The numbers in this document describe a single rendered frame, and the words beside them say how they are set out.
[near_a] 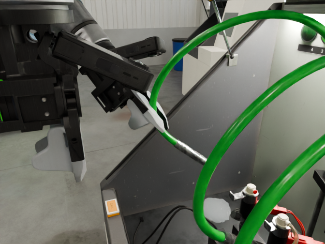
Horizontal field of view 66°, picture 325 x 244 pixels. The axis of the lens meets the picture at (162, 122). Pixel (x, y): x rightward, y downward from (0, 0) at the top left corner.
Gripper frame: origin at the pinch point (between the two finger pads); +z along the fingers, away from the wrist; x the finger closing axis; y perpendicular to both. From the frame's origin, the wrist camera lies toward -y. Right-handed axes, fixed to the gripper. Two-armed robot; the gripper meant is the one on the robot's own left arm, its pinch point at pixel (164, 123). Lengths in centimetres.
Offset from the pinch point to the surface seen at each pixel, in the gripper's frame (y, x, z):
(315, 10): -38.2, -20.2, 0.7
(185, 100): -1.2, -22.9, -2.0
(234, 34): -42, -274, -40
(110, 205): 28.2, -6.6, 7.7
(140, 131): 119, -247, -19
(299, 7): -37.3, -23.9, -2.5
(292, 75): -21.2, 15.4, 5.4
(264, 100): -17.2, 17.0, 5.6
